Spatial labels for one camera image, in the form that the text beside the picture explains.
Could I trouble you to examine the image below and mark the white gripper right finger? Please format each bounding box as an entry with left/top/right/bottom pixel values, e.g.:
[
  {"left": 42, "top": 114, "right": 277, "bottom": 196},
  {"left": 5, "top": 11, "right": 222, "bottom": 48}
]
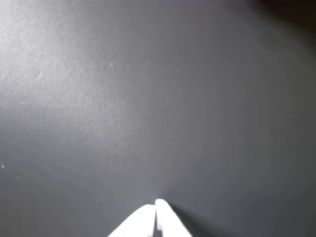
[{"left": 155, "top": 198, "right": 194, "bottom": 237}]

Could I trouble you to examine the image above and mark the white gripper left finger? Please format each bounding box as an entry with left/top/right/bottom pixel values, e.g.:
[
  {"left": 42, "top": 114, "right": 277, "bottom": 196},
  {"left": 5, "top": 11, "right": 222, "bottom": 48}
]
[{"left": 107, "top": 203, "right": 157, "bottom": 237}]

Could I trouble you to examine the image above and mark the dark grey mat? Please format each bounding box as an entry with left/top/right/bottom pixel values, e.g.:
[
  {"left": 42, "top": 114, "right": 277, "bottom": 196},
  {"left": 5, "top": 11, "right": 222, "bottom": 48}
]
[{"left": 0, "top": 0, "right": 316, "bottom": 237}]

